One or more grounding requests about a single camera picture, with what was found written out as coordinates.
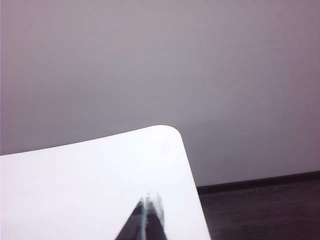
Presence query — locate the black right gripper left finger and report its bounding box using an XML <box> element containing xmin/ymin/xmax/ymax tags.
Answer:
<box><xmin>114</xmin><ymin>196</ymin><xmax>146</xmax><ymax>240</ymax></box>

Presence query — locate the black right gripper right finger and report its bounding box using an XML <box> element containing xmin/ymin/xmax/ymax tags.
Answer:
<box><xmin>145</xmin><ymin>191</ymin><xmax>169</xmax><ymax>240</ymax></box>

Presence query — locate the dark wall baseboard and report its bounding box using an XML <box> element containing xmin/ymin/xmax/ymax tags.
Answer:
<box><xmin>196</xmin><ymin>170</ymin><xmax>320</xmax><ymax>195</ymax></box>

